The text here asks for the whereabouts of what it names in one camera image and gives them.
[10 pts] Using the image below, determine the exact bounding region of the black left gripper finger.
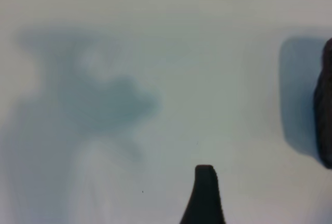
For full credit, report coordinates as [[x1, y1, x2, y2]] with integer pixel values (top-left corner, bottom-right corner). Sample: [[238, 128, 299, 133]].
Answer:
[[178, 164, 226, 224]]

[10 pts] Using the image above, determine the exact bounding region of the dark brown wicker basket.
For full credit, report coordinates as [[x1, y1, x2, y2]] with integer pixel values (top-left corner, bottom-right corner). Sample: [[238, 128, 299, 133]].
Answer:
[[313, 37, 332, 170]]

